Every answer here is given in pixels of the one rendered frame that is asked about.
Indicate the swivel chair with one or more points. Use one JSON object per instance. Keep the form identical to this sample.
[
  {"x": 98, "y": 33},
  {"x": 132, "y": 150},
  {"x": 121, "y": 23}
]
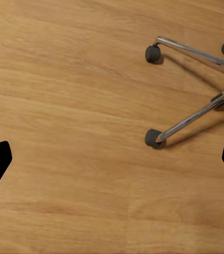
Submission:
[{"x": 153, "y": 137}]

